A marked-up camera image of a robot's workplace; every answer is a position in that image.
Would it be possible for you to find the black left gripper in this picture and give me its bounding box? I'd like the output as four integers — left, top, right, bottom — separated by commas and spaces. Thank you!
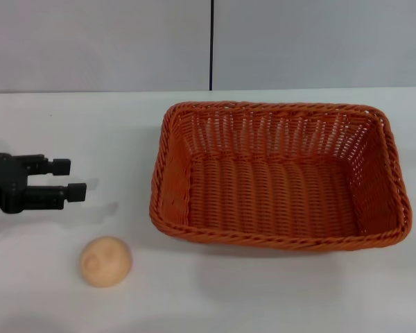
0, 151, 88, 215

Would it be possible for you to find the round tan bread bun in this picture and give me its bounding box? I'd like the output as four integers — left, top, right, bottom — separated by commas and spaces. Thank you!
80, 235, 134, 289

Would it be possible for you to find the orange woven wicker basket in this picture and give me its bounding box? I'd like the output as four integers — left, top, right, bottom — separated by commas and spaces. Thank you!
148, 100, 413, 253

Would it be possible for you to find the black vertical wall strip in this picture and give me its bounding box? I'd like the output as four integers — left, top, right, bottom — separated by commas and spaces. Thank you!
207, 0, 216, 92

